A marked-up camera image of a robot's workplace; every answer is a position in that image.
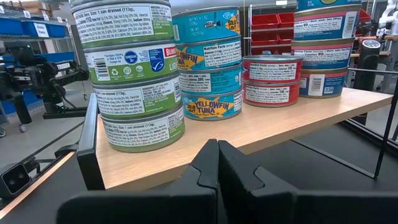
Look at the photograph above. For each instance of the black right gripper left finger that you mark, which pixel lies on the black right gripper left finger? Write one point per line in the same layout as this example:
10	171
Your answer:
205	174

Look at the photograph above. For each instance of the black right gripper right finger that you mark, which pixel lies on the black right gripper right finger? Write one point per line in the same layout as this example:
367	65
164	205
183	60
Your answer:
245	193

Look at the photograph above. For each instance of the teal tuna can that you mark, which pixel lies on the teal tuna can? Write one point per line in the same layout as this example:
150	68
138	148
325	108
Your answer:
211	81
205	26
208	54
211	107

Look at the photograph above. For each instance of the green light tuna can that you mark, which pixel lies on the green light tuna can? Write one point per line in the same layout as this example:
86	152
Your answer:
136	99
130	63
143	132

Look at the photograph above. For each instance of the wooden shelf with black frame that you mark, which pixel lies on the wooden shelf with black frame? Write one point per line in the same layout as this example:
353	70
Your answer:
280	124

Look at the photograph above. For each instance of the red seafood can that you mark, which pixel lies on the red seafood can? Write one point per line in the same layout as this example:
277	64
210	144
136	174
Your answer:
272	70
270	95

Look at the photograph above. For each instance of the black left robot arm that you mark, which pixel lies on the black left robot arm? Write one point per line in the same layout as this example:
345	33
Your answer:
34	74

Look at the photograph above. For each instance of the red storage bin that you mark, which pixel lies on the red storage bin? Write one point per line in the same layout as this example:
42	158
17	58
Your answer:
265	21
285	35
286	19
264	38

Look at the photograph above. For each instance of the metal rack of red bins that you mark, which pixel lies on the metal rack of red bins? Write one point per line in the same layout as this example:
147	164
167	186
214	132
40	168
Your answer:
249	31

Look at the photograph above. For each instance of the black cylindrical device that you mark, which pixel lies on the black cylindrical device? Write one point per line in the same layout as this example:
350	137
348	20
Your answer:
367	65

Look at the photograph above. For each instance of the blue storage bin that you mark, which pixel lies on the blue storage bin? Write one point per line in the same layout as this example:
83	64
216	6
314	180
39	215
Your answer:
57	30
11	26
31	28

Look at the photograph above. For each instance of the grey metal storage rack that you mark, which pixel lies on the grey metal storage rack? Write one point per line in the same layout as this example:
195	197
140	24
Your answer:
37	39

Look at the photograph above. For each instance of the white robot figure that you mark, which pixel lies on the white robot figure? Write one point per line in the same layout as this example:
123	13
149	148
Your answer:
388	18

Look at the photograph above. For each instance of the brown cardboard box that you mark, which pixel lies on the brown cardboard box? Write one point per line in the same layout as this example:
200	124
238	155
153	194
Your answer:
34	5

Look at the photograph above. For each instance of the black table-level camera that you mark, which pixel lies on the black table-level camera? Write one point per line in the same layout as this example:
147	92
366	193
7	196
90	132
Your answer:
14	180

